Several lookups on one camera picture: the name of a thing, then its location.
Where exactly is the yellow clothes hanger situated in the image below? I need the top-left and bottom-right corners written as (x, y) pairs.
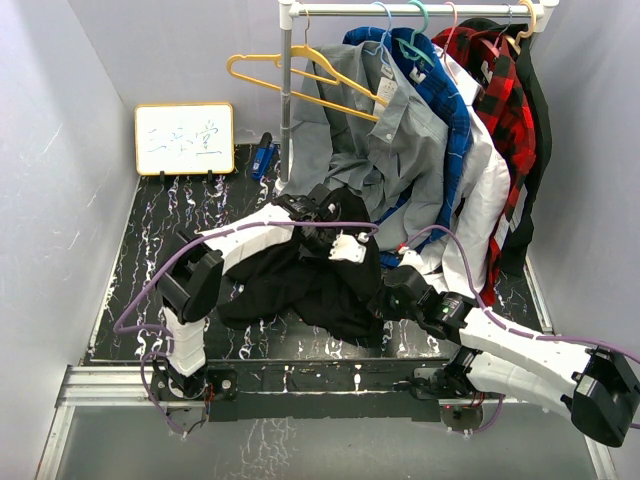
top-left (226, 9), bottom-right (389, 122)

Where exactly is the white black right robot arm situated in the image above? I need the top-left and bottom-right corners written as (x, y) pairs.
top-left (373, 265), bottom-right (639, 448)

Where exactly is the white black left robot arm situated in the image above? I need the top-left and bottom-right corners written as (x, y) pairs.
top-left (156, 185), bottom-right (347, 399)

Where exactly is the white shirt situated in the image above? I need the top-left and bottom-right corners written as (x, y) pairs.
top-left (421, 56), bottom-right (510, 298)

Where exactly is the grey shirt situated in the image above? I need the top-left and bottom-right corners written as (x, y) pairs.
top-left (284, 42), bottom-right (450, 250)

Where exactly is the blue plaid shirt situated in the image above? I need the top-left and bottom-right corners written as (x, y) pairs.
top-left (342, 25), bottom-right (474, 269)

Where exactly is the teal hanger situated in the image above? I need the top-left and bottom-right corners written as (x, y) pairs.
top-left (397, 0), bottom-right (436, 69)

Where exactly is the pink hanger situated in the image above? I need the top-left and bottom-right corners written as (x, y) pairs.
top-left (442, 1), bottom-right (470, 86)

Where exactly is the light blue hanger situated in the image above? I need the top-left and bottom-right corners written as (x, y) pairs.
top-left (364, 1), bottom-right (393, 67)

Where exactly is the red black plaid shirt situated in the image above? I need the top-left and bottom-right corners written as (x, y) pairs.
top-left (432, 26), bottom-right (536, 306)

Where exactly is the dark metal hanger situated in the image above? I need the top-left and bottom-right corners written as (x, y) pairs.
top-left (489, 5), bottom-right (520, 63)

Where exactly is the wooden hanger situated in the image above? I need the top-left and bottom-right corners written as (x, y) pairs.
top-left (502, 0), bottom-right (539, 54)

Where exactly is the blue stapler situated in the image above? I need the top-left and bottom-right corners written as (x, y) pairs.
top-left (251, 132), bottom-right (277, 180)

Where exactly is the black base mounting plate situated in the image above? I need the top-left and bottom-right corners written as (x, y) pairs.
top-left (149, 357), bottom-right (506, 426)

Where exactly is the black hanging jacket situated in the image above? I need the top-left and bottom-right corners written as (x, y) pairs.
top-left (448, 18), bottom-right (552, 280)

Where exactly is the metal clothes rack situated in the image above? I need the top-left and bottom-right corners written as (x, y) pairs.
top-left (275, 0), bottom-right (559, 193)

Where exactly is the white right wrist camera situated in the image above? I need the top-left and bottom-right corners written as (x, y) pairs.
top-left (397, 244), bottom-right (424, 270)

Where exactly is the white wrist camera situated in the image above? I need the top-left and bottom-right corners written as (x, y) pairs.
top-left (328, 232), bottom-right (369, 264)
top-left (397, 244), bottom-right (424, 270)

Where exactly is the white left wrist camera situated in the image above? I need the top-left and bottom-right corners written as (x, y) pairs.
top-left (328, 232), bottom-right (369, 264)

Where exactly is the whiteboard with yellow frame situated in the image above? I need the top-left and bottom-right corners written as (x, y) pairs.
top-left (134, 102), bottom-right (235, 176)

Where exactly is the aluminium frame rail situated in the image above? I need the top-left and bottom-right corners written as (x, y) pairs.
top-left (37, 367), bottom-right (617, 479)

